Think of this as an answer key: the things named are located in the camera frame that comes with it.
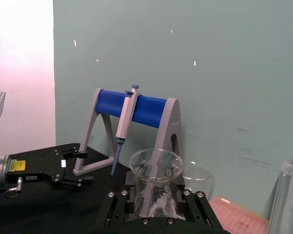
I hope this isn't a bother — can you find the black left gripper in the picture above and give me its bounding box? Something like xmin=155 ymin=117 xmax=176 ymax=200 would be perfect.
xmin=7 ymin=145 xmax=93 ymax=189

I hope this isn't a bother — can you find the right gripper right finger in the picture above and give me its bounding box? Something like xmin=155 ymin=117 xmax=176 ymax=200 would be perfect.
xmin=172 ymin=175 xmax=214 ymax=226

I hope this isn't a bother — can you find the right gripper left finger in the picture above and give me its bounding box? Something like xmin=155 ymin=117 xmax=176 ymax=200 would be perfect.
xmin=104 ymin=171 xmax=137 ymax=223

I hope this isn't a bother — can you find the clear glass conical flask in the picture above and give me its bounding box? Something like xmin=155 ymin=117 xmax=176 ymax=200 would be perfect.
xmin=128 ymin=148 xmax=186 ymax=220

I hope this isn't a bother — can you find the clear glass beaker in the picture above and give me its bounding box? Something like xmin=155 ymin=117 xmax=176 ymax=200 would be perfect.
xmin=182 ymin=161 xmax=214 ymax=203

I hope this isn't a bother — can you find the black table cloth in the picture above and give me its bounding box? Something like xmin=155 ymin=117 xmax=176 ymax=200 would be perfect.
xmin=0 ymin=142 xmax=232 ymax=234

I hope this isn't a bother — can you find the grey pipette with blue tip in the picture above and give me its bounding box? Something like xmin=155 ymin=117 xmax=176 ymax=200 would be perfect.
xmin=110 ymin=84 xmax=140 ymax=176

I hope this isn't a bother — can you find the grey stand with blue roller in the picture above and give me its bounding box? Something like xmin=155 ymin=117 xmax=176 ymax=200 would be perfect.
xmin=73 ymin=87 xmax=183 ymax=176

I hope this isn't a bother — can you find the clear plastic case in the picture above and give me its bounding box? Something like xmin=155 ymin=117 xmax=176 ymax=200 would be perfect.
xmin=267 ymin=140 xmax=293 ymax=234

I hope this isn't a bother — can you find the thin dark gripper cable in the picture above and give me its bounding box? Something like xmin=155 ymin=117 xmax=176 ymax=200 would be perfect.
xmin=0 ymin=177 xmax=23 ymax=199

